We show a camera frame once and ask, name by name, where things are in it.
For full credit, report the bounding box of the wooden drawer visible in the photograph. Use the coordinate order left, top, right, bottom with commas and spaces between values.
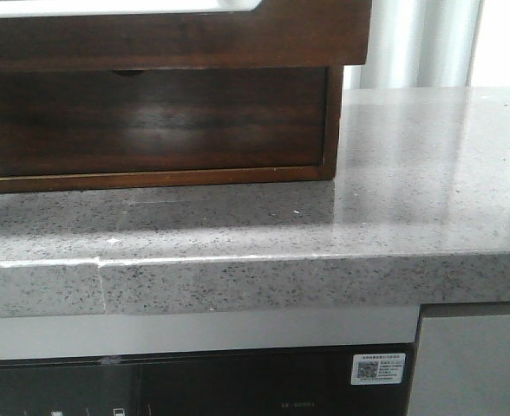
0, 66, 329, 179
0, 1, 372, 72

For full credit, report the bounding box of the dark wooden drawer cabinet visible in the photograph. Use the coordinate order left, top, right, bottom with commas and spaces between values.
0, 64, 345, 195

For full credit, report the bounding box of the black built-in appliance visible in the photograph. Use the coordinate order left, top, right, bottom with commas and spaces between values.
0, 343, 415, 415

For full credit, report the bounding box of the white QR code sticker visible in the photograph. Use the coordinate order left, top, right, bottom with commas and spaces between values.
350, 353, 406, 386

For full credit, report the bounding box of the white curtain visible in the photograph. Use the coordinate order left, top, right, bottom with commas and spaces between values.
343, 0, 484, 89

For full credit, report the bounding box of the grey cabinet door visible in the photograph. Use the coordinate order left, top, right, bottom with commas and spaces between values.
408, 302, 510, 415

